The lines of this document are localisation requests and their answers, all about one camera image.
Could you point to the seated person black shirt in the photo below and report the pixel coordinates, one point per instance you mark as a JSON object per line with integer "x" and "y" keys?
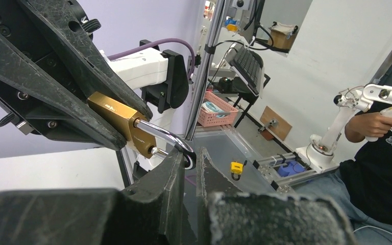
{"x": 362, "y": 187}

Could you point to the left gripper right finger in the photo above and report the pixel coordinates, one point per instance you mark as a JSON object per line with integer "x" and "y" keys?
{"x": 226, "y": 215}

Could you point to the small yellow padlock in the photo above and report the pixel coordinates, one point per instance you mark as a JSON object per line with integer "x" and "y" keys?
{"x": 236, "y": 169}

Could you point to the vertical aluminium post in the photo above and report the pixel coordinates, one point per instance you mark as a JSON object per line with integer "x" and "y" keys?
{"x": 200, "y": 83}

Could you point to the cardboard box on shelf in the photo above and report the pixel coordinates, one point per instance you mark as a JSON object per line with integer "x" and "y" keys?
{"x": 283, "y": 35}

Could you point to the blue plastic block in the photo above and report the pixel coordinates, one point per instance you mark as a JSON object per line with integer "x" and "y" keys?
{"x": 290, "y": 169}

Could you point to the brass padlock shackle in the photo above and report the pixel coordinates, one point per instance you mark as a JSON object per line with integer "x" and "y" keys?
{"x": 139, "y": 133}

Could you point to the operator's hand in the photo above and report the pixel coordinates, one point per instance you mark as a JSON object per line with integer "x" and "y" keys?
{"x": 367, "y": 125}

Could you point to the black keyboard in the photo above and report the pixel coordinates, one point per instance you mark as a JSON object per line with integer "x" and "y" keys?
{"x": 248, "y": 68}

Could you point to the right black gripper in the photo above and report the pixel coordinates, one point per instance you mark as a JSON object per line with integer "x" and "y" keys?
{"x": 34, "y": 82}

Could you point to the pink plastic basket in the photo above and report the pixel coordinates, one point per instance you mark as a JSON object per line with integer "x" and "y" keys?
{"x": 215, "y": 111}

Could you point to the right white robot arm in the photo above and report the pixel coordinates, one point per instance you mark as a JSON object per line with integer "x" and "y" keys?
{"x": 157, "y": 77}

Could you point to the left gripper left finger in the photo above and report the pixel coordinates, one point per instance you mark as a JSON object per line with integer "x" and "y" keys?
{"x": 147, "y": 212}

